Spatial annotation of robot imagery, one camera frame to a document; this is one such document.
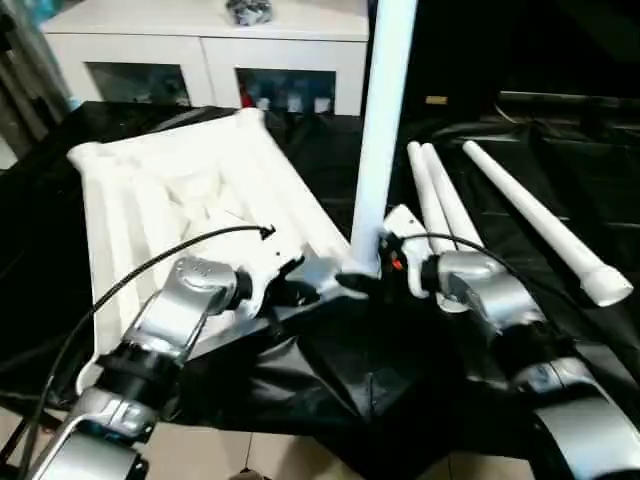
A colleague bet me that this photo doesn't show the white plastic table leg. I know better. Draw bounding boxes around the white plastic table leg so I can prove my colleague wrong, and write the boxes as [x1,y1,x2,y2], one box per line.
[348,0,420,279]
[462,140,634,307]
[407,141,445,254]
[421,142,485,251]

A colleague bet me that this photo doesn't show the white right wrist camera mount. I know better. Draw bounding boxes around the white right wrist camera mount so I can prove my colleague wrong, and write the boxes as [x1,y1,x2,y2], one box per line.
[382,204,441,299]

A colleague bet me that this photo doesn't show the grey metal tripod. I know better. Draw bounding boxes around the grey metal tripod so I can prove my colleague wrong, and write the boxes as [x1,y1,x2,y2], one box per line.
[0,0,71,146]

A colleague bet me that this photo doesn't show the black bundle in clear bag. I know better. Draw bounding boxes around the black bundle in clear bag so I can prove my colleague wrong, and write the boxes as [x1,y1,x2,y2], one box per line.
[224,0,275,26]

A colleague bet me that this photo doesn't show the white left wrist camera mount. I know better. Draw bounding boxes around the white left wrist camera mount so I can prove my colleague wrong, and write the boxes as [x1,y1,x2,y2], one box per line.
[238,227,306,319]

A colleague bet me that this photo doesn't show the white glass-door cabinet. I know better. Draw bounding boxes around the white glass-door cabinet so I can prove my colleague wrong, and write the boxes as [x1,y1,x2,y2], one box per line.
[42,0,371,117]

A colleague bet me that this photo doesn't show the dark horizontal bar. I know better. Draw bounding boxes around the dark horizontal bar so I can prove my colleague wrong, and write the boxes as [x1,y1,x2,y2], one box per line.
[499,90,640,109]

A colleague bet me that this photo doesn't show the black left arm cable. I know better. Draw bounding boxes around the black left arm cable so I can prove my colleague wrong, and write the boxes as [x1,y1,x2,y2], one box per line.
[19,224,277,480]

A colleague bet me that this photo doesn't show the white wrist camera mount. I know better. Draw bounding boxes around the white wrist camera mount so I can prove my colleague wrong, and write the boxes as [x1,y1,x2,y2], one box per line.
[238,227,306,319]
[382,204,441,299]

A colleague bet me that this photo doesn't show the white plastic table top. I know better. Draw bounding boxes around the white plastic table top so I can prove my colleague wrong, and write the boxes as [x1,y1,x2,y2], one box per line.
[66,108,374,401]

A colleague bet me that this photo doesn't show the black plastic mat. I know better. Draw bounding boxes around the black plastic mat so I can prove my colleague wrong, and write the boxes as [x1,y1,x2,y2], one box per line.
[0,99,640,466]

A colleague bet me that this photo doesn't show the black fabric backdrop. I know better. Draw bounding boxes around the black fabric backdrop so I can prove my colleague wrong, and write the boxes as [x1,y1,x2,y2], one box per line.
[367,0,640,131]

